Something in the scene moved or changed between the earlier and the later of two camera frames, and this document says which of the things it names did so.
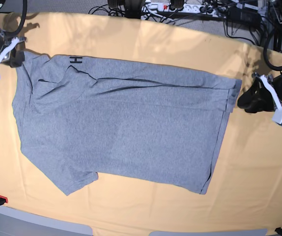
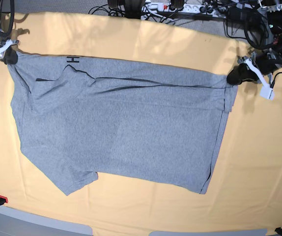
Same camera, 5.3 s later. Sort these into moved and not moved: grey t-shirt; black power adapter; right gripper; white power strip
Moved: right gripper
Not moved: grey t-shirt; black power adapter; white power strip
